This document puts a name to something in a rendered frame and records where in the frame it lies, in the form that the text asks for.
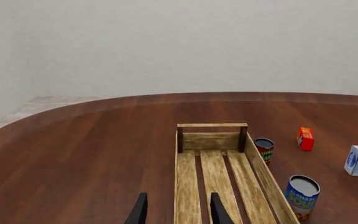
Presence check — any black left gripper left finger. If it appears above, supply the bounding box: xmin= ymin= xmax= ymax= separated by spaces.
xmin=126 ymin=192 xmax=149 ymax=224

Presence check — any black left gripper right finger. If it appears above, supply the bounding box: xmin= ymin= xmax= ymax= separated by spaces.
xmin=210 ymin=192 xmax=234 ymax=224

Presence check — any wooden slat tray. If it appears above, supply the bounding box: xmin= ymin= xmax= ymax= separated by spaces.
xmin=173 ymin=123 xmax=301 ymax=224

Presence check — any blue alphabet soup tin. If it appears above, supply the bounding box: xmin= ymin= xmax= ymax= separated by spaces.
xmin=285 ymin=174 xmax=321 ymax=221

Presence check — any red and green tin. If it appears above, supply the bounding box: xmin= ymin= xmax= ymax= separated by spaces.
xmin=254 ymin=138 xmax=275 ymax=167

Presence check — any small red orange box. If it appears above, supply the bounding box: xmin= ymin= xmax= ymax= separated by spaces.
xmin=296 ymin=126 xmax=315 ymax=152

